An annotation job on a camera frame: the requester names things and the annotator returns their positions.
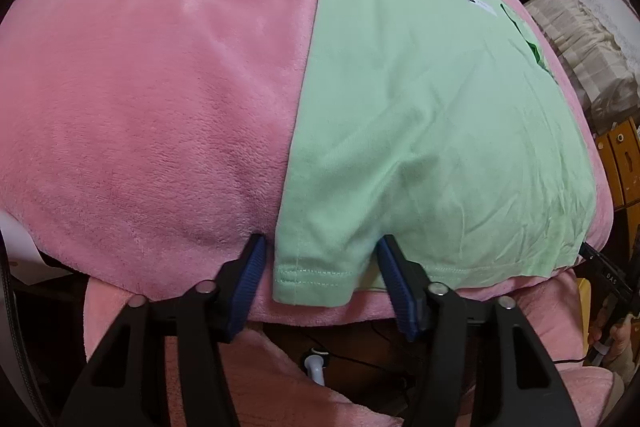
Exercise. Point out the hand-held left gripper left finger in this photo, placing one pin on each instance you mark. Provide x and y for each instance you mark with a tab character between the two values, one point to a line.
247	287

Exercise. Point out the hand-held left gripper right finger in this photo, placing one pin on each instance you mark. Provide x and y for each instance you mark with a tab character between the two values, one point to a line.
400	292

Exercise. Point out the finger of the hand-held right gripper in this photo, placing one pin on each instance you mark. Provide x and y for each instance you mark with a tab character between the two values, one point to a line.
591	253

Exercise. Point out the green t-shirt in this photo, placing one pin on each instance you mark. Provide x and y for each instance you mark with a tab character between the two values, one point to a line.
425	132

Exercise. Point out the person's right hand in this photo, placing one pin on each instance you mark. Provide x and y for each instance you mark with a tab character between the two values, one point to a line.
617	347

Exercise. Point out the wooden drawer cabinet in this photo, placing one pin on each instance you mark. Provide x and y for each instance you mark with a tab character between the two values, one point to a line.
620	162

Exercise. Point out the white charging plug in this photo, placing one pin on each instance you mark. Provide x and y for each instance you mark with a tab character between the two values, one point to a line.
316	364

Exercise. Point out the pink fleece pajama pants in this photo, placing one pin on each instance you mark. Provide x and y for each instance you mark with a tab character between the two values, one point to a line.
280	387

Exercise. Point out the pink fleece blanket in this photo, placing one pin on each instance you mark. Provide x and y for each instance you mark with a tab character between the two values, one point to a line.
150	107

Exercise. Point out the cream lace furniture cover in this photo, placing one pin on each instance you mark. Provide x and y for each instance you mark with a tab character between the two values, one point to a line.
570	17

